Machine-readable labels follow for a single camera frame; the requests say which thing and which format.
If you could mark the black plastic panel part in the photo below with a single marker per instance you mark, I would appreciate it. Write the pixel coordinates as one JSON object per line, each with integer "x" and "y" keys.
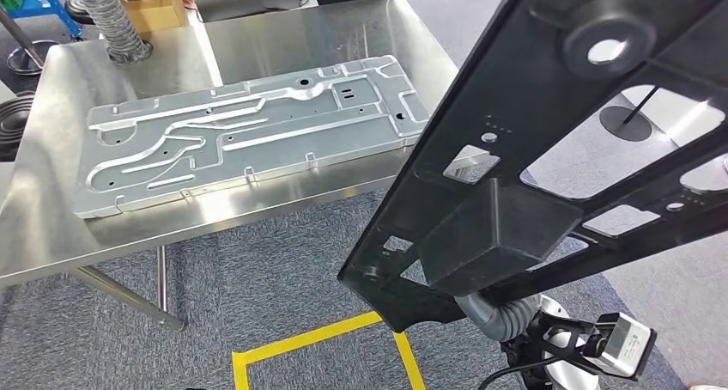
{"x": 512, "y": 80}

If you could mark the dark metal cylinder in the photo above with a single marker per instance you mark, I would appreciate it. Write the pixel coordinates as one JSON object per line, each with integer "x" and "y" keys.
{"x": 114, "y": 23}

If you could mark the black stanchion post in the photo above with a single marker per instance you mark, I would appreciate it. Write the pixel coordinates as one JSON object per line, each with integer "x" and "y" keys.
{"x": 625, "y": 124}

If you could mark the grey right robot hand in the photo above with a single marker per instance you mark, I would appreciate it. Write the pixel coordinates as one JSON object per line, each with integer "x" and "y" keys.
{"x": 475, "y": 316}

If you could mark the brown cardboard box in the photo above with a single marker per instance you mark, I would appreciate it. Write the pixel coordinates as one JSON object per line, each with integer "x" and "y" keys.
{"x": 153, "y": 14}

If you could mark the black ribbed round disc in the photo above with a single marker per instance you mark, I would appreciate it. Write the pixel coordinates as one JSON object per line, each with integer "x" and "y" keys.
{"x": 14, "y": 125}
{"x": 79, "y": 9}

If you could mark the steel pole round base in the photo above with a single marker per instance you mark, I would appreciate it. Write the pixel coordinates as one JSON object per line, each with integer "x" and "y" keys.
{"x": 31, "y": 63}

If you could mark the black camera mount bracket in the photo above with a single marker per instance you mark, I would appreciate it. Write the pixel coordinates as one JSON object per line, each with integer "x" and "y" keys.
{"x": 532, "y": 347}

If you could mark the stainless steel workbench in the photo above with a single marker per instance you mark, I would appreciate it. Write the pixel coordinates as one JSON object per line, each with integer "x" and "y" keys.
{"x": 45, "y": 234}

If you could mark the grey machined metal plate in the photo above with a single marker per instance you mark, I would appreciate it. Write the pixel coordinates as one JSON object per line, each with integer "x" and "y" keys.
{"x": 341, "y": 143}

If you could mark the grey laptop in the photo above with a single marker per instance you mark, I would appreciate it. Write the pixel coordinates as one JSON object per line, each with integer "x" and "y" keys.
{"x": 244, "y": 3}

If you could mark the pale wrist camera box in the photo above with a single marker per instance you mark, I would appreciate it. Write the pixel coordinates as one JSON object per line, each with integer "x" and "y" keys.
{"x": 625, "y": 344}

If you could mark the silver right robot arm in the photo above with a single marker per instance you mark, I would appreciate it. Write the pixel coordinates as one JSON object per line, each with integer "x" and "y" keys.
{"x": 569, "y": 376}

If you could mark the blue metal cart frame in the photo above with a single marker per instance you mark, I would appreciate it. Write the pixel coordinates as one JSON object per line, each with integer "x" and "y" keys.
{"x": 54, "y": 6}

